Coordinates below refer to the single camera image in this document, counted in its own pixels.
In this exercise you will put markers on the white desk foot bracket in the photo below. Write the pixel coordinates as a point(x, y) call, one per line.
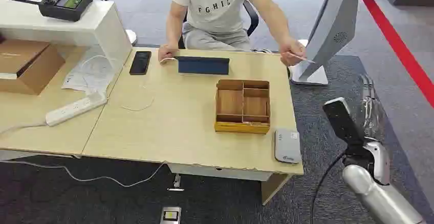
point(176, 183)

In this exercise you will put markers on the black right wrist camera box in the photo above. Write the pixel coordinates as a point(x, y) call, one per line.
point(343, 122)

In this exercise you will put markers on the black smartphone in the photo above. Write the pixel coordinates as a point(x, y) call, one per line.
point(140, 62)

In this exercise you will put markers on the white power strip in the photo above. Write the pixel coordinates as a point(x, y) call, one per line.
point(75, 108)

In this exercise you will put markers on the small grey floor device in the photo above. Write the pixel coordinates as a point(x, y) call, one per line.
point(170, 215)

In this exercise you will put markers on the wooden compartment box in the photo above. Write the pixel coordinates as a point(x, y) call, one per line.
point(242, 107)

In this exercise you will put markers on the person's right hand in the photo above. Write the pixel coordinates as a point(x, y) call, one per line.
point(167, 51)

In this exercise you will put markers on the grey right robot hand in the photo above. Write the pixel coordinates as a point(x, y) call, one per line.
point(373, 117)

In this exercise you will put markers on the wooden desk leg panel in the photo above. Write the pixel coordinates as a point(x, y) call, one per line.
point(273, 188)

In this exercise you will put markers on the person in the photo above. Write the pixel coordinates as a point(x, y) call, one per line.
point(214, 9)

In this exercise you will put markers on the brown cardboard box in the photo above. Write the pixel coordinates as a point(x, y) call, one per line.
point(30, 65)

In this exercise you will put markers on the black remote controller with antennas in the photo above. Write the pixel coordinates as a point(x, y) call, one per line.
point(66, 5)

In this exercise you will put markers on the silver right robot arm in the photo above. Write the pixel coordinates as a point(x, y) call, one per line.
point(376, 188)

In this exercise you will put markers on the black office chair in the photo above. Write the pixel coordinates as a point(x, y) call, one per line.
point(252, 15)

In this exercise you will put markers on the white kiosk screen stand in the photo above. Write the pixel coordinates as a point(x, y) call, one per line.
point(330, 29)

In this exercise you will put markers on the white round stand base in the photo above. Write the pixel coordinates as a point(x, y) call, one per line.
point(131, 36)

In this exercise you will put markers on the person's left hand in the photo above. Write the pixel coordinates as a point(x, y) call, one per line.
point(291, 48)

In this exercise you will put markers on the grey card reader device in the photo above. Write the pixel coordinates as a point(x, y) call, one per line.
point(287, 146)

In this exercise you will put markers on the thin white card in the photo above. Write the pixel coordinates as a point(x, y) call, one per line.
point(303, 58)

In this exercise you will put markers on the white desk shelf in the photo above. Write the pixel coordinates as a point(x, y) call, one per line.
point(98, 32)

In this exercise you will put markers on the white printed paper sheet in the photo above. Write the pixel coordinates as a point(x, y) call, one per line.
point(90, 73)

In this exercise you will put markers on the dark blue tablet case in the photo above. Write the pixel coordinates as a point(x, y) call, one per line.
point(203, 66)

